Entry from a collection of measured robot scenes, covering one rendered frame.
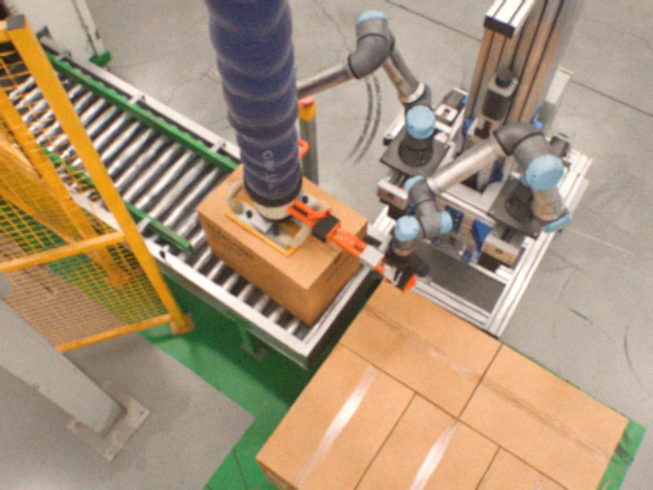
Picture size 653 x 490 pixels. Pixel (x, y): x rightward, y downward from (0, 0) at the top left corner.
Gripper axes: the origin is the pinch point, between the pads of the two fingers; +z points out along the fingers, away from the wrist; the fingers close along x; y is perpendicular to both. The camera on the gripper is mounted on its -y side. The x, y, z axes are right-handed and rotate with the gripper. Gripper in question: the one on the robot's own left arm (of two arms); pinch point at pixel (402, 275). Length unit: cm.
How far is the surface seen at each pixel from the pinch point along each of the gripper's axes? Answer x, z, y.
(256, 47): 8, -90, 52
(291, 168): 2, -28, 50
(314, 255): 7.7, 13.4, 35.8
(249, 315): 34, 49, 52
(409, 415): 28, 54, -28
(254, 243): 18, 14, 58
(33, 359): 105, 6, 89
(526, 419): 0, 53, -68
